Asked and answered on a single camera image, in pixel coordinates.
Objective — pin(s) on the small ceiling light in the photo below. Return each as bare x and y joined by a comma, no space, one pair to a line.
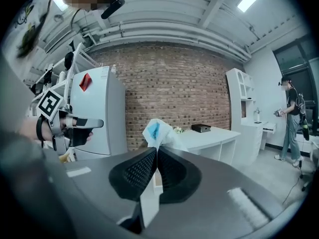
60,4

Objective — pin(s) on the white desk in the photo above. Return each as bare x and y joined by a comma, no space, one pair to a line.
209,141

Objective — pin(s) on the person's left forearm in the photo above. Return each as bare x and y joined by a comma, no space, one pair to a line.
28,131

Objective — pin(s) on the dark window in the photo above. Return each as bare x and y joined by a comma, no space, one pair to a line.
296,68

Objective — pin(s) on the person's left hand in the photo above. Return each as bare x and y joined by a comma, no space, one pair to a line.
67,121

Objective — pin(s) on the black head camera mount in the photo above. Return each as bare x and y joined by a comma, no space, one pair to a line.
113,5

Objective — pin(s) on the black box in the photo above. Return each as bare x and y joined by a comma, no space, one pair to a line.
201,128

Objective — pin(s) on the white low cabinet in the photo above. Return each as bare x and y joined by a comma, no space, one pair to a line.
256,138

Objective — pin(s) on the white tall cabinet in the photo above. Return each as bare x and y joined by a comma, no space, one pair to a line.
238,101

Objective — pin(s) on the white flower bouquet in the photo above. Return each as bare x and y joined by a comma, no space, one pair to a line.
178,130

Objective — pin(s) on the grey refrigerator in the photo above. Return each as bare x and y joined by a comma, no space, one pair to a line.
99,118

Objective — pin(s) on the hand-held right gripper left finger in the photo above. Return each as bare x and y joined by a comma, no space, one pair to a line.
94,183

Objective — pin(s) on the clear bottle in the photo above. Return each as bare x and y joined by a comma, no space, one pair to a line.
113,69

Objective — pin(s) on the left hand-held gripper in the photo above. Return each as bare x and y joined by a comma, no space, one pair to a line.
49,103

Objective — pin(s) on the red sticker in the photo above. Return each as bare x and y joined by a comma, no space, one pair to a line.
85,82

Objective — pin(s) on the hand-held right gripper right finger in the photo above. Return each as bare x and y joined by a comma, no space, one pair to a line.
224,183

